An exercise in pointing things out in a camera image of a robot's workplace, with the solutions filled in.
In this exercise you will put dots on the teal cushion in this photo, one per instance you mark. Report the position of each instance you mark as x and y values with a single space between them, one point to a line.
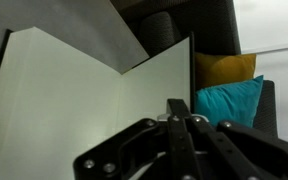
237 102

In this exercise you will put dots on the dark grey fabric sofa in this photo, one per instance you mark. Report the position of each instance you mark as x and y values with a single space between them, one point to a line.
159 24

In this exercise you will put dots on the grey top coffee table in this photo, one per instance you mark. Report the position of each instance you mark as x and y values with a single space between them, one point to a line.
91 26

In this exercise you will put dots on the mustard yellow cushion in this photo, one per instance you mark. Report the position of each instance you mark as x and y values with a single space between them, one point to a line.
212 70

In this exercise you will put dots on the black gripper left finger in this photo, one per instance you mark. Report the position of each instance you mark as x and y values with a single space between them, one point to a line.
126 153

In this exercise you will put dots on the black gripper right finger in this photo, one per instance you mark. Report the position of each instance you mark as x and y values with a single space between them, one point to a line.
228 151

